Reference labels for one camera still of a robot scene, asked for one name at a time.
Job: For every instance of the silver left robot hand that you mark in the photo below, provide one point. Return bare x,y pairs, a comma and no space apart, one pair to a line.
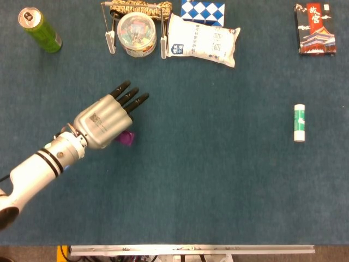
101,122

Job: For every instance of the small purple block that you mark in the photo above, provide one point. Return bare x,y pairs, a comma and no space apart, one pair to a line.
126,138

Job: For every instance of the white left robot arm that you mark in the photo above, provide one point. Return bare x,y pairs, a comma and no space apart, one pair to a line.
35,169

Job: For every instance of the clear tub of binder clips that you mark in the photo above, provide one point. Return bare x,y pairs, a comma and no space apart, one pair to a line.
136,35

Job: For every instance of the green drink can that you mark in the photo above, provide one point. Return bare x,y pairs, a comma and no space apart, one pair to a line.
41,31

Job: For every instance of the white plastic bag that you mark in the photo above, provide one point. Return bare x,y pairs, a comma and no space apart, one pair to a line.
201,41

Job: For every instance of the blue felt table cloth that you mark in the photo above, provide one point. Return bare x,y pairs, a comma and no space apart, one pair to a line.
231,163

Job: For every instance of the blue white checkered puzzle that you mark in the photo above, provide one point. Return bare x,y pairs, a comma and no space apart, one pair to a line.
203,11

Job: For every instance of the green white glue stick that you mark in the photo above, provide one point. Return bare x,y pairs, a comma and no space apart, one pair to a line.
299,122

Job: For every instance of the black red printed box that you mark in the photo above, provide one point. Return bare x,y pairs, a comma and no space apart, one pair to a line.
316,30

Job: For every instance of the yellow frame piece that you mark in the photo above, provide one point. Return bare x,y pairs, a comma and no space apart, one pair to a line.
61,253

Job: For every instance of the aluminium rail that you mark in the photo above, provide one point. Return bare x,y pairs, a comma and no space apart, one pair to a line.
191,249

